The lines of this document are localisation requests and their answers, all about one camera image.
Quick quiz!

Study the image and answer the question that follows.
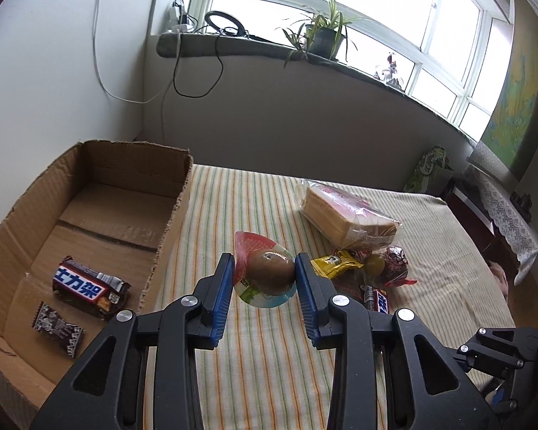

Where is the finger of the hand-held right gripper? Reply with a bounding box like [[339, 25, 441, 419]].
[[450, 326, 538, 383]]

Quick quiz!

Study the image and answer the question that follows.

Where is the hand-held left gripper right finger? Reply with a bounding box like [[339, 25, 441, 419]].
[[294, 252, 503, 430]]

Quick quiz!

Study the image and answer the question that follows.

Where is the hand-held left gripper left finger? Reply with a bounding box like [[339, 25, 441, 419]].
[[29, 252, 236, 430]]

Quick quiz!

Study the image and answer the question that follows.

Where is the kiwi jelly cup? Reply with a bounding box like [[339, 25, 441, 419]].
[[234, 230, 297, 308]]

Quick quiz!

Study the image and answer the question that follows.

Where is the yellow snack packet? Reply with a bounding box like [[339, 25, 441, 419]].
[[311, 251, 364, 281]]

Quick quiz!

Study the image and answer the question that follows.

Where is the small brown chocolate bar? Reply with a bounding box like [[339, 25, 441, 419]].
[[362, 286, 393, 314]]

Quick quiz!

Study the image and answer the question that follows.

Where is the sliced bread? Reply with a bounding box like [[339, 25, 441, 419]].
[[298, 179, 404, 250]]

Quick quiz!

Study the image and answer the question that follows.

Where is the red plum snack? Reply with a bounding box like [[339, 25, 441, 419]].
[[359, 245, 417, 288]]

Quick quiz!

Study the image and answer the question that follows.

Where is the brown cardboard box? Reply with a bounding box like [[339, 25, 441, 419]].
[[0, 140, 194, 413]]

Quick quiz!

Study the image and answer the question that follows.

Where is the striped tablecloth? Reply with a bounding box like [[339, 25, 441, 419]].
[[139, 163, 516, 430]]

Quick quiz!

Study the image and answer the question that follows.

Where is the dark wooden cabinet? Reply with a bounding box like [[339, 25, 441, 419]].
[[444, 175, 521, 278]]

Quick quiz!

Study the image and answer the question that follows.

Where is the cabinet with lace cloth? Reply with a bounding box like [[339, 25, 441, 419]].
[[464, 166, 538, 285]]

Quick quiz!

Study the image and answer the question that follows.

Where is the large brown chocolate bar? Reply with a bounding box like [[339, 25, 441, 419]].
[[53, 256, 132, 321]]

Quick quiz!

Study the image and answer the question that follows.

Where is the small dark wrapped candy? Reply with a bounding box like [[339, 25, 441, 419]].
[[31, 302, 86, 358]]

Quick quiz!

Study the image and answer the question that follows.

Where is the green printed bag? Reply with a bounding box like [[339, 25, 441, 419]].
[[403, 145, 453, 195]]

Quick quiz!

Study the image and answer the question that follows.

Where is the small toy figurine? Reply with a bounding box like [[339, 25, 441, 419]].
[[376, 53, 404, 87]]

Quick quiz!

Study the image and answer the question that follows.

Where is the potted spider plant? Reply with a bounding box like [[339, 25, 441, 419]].
[[275, 0, 364, 69]]

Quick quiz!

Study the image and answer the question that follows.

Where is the white charger plug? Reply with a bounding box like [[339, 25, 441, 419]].
[[168, 0, 193, 35]]

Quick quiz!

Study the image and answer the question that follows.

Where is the white framed window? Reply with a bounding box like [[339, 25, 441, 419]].
[[188, 0, 516, 142]]

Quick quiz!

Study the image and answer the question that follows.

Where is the black cable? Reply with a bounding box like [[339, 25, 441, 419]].
[[173, 36, 225, 98]]

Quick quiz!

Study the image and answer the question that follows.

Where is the wall map poster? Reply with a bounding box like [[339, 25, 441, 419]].
[[468, 31, 538, 180]]

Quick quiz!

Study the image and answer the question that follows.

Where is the black ring light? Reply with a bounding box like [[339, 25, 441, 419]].
[[205, 10, 250, 39]]

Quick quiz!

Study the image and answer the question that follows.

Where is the white cable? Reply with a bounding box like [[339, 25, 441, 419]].
[[92, 0, 181, 105]]

